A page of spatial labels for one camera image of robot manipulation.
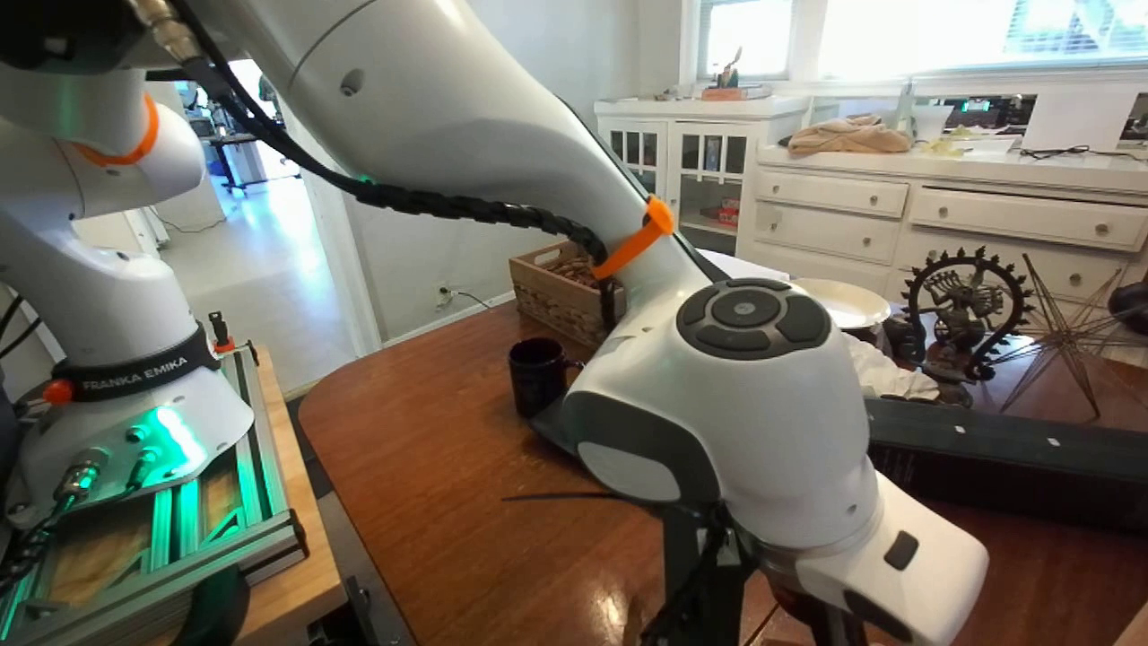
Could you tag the white dresser with drawers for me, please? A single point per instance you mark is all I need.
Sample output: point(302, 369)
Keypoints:
point(957, 221)

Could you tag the bronze ringed dancing statue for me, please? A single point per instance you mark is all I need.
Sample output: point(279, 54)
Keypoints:
point(964, 309)

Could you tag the wooden crate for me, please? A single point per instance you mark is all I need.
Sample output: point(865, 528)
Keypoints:
point(561, 292)

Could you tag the white cabinet glass doors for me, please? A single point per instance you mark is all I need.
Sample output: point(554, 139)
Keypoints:
point(705, 165)

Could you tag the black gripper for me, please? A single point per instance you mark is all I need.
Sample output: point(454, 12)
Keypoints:
point(808, 615)

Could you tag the brown bread loaf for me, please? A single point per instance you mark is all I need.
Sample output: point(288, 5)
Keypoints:
point(847, 141)

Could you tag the black cup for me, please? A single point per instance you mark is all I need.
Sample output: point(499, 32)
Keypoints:
point(535, 379)

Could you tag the green lit metal base plate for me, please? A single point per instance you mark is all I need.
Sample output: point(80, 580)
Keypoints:
point(182, 505)

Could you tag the long dark brown box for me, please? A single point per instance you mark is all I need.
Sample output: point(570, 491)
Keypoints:
point(1017, 462)

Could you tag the white plate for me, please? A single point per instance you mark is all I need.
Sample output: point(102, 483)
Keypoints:
point(847, 308)

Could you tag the white crumpled paper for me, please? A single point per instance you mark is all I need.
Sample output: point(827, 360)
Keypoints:
point(890, 372)

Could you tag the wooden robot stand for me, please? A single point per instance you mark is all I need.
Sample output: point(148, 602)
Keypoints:
point(300, 541)

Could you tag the orange box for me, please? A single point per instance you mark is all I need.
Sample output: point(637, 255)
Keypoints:
point(727, 90)

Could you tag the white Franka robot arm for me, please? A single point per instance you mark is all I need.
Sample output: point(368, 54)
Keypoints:
point(479, 95)

